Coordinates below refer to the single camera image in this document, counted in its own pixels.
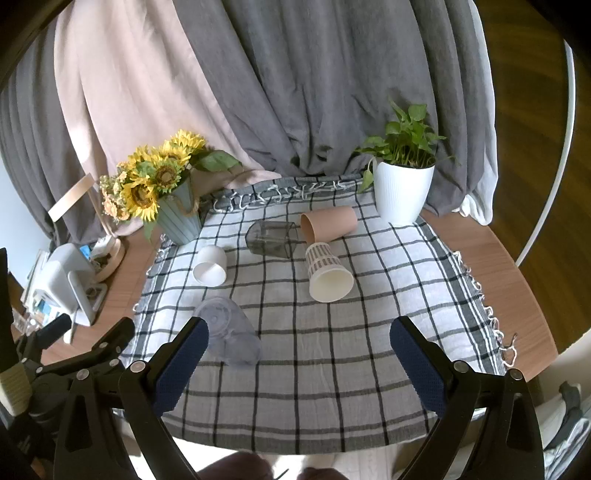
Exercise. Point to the pink curtain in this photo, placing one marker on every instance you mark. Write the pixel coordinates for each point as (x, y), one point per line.
(129, 83)

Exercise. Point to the white hoop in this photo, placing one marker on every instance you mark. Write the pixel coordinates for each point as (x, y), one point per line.
(567, 120)

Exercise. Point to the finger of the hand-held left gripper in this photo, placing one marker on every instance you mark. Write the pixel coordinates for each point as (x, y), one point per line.
(108, 344)
(51, 330)

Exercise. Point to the wooden desk lamp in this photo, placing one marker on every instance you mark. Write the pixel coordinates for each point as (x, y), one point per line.
(111, 256)

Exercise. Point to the white ribbed plant pot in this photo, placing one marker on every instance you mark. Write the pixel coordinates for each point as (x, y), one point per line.
(401, 194)

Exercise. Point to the tan cup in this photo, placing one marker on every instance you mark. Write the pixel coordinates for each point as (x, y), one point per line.
(330, 221)

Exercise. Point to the sunflower bouquet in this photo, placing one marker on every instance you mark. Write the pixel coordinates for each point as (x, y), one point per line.
(152, 177)

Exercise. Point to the clear plastic cup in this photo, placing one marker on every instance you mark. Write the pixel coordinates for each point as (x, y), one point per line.
(233, 339)

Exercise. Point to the dark grey object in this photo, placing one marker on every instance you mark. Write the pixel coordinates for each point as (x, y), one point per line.
(570, 399)

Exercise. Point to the ribbed blue-green vase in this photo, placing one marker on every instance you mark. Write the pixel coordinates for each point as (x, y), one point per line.
(180, 217)

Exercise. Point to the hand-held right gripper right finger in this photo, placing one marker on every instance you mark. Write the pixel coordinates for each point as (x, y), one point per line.
(418, 369)

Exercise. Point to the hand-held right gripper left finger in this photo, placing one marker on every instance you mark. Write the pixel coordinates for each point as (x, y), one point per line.
(178, 369)

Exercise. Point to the white desktop device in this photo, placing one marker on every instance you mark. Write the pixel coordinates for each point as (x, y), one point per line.
(64, 281)

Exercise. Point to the white sheer curtain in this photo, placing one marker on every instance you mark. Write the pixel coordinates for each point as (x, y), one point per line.
(480, 184)

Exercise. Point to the small white cup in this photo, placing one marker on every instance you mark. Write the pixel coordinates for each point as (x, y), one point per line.
(210, 270)

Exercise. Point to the white patterned paper cup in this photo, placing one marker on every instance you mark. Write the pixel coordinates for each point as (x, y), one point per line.
(328, 279)

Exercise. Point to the green pothos plant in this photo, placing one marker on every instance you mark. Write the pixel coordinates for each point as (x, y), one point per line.
(406, 143)

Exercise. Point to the striped grey cloth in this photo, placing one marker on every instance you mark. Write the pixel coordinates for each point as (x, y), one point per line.
(570, 443)

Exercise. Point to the grey translucent cup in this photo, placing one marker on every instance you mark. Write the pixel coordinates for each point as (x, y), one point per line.
(270, 237)

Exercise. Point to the checkered grey white cloth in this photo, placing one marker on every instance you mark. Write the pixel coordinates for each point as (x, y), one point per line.
(323, 369)

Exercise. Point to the dark grey curtain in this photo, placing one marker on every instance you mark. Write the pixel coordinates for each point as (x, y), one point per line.
(323, 83)

